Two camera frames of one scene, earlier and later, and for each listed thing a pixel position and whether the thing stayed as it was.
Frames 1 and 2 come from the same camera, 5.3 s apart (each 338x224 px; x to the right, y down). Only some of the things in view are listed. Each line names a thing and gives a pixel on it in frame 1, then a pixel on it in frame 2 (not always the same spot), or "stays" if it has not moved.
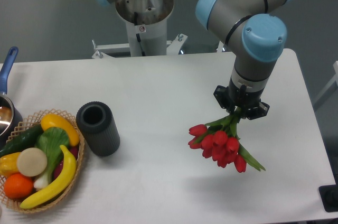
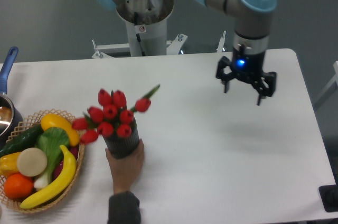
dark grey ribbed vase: (96, 122) -> (121, 147)
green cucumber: (25, 140) stays
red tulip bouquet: (218, 139) -> (111, 115)
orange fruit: (18, 186) stays
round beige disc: (31, 161) stays
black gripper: (241, 98) -> (249, 63)
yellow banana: (60, 186) stays
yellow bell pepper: (8, 164) stays
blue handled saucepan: (10, 117) stays
